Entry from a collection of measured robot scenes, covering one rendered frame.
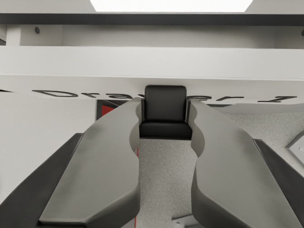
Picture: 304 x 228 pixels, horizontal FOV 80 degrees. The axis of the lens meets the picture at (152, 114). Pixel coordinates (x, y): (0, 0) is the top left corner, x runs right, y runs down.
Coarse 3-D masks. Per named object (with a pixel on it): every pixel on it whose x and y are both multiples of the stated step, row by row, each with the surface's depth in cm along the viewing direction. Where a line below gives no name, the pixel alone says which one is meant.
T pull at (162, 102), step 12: (144, 96) 12; (156, 96) 12; (168, 96) 12; (180, 96) 12; (144, 108) 12; (156, 108) 12; (168, 108) 12; (180, 108) 12; (156, 120) 12; (168, 120) 12; (180, 120) 12; (144, 132) 12; (156, 132) 12; (168, 132) 12; (180, 132) 12
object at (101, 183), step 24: (120, 120) 9; (96, 144) 8; (120, 144) 8; (72, 168) 6; (96, 168) 6; (120, 168) 6; (72, 192) 6; (96, 192) 6; (120, 192) 6; (48, 216) 5; (72, 216) 5; (96, 216) 5; (120, 216) 6
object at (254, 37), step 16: (16, 32) 14; (32, 32) 16; (48, 32) 18; (64, 32) 20; (80, 32) 20; (96, 32) 20; (112, 32) 20; (128, 32) 20; (144, 32) 20; (160, 32) 20; (176, 32) 20; (192, 32) 20; (208, 32) 19; (224, 32) 19; (240, 32) 19; (256, 32) 19; (272, 32) 19; (288, 32) 17; (256, 48) 19; (272, 48) 19; (288, 48) 17
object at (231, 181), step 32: (192, 128) 11; (224, 128) 8; (224, 160) 7; (256, 160) 7; (192, 192) 7; (224, 192) 6; (256, 192) 6; (224, 224) 5; (256, 224) 5; (288, 224) 5
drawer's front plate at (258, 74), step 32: (0, 64) 11; (32, 64) 11; (64, 64) 10; (96, 64) 10; (128, 64) 10; (160, 64) 10; (192, 64) 10; (224, 64) 10; (256, 64) 10; (288, 64) 10; (96, 96) 19; (224, 96) 16; (256, 96) 16
